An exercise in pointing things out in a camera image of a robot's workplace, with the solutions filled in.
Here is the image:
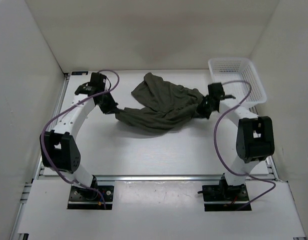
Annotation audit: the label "olive green shorts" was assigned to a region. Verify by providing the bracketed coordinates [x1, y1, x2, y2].
[115, 72, 205, 135]

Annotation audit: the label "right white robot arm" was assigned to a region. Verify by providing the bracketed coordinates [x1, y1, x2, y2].
[197, 81, 274, 200]

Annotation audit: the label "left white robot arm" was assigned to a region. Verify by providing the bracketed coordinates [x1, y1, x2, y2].
[40, 70, 118, 200]

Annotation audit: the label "white perforated plastic basket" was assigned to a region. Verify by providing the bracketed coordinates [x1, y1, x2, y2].
[208, 57, 267, 109]

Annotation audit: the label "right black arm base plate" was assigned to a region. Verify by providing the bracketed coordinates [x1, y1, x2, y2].
[197, 184, 252, 212]

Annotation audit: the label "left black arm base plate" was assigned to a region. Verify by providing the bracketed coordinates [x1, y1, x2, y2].
[67, 185, 114, 211]

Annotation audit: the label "aluminium frame rail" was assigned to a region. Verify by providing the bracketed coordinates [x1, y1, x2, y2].
[37, 173, 275, 182]

